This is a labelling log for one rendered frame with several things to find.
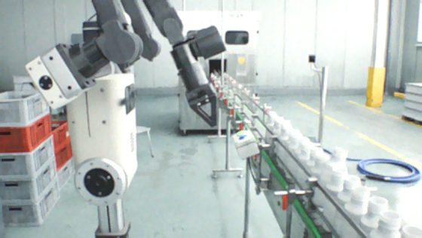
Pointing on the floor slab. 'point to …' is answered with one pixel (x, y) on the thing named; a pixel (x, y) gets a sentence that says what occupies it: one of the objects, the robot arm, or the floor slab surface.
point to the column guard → (374, 86)
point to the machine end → (247, 53)
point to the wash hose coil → (383, 175)
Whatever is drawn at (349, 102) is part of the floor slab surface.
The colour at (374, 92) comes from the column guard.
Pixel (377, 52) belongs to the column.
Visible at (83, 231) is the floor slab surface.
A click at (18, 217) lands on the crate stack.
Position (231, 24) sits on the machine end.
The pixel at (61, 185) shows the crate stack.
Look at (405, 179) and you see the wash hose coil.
